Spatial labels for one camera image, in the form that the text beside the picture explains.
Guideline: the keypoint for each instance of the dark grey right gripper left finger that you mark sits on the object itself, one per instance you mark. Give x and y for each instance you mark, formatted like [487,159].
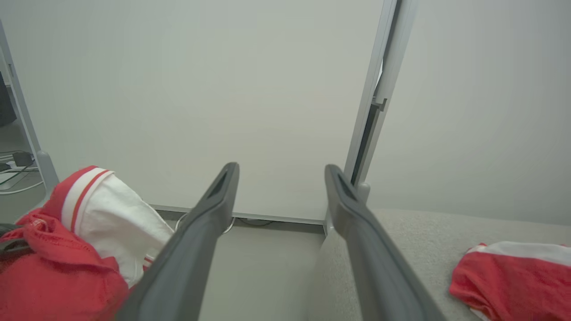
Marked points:
[183,258]

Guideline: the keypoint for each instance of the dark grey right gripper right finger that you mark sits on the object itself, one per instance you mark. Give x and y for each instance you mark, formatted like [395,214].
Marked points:
[374,258]

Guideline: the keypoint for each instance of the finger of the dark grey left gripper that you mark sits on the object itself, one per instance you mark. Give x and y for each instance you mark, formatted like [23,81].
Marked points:
[9,229]

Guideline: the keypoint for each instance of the red and white jersey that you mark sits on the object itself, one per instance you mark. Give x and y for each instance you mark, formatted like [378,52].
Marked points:
[53,267]

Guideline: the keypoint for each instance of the red garment with white stripe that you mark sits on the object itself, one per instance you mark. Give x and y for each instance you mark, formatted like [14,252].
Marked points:
[513,281]

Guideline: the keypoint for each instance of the black power adapter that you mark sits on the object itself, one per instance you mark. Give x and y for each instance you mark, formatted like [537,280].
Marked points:
[22,158]

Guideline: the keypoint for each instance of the wide white partition panel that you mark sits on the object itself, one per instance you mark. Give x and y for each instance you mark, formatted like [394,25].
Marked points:
[200,89]

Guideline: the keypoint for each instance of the white partition panel grey frame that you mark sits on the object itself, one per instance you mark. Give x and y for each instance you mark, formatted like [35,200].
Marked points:
[482,111]

